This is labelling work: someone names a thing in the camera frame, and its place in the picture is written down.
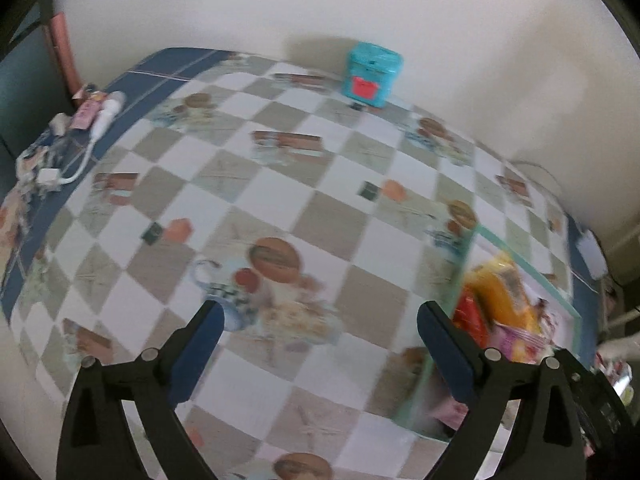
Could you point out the red snack packet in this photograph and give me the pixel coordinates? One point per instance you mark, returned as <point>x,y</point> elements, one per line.
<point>470,315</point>

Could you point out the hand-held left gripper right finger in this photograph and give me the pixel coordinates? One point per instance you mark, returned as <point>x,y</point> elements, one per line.
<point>445,355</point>

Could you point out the pink snack packet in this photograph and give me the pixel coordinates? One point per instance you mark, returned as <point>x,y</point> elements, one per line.
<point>520,342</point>

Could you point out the yellow snack packet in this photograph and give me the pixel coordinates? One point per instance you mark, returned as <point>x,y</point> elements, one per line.
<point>500,285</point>

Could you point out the teal box with red label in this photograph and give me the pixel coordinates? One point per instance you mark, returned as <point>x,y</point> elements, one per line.
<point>372,67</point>

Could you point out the checkered printed tablecloth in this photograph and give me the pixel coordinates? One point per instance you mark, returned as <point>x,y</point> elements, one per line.
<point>300,220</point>

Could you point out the clear plastic container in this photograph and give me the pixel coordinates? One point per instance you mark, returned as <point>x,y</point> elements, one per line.
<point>531,269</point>

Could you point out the white chair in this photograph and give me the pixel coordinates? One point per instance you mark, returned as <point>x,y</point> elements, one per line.
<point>622,342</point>

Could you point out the heap of small clutter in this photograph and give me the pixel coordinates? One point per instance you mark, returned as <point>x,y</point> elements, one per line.
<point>37,155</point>

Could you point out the brown wooden post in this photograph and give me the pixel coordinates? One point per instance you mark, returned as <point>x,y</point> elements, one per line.
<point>62,50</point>

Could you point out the small pink packet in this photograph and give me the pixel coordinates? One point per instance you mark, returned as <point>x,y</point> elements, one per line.
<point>87,112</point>

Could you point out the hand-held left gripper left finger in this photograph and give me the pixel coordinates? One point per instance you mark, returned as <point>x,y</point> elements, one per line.
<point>200,350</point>

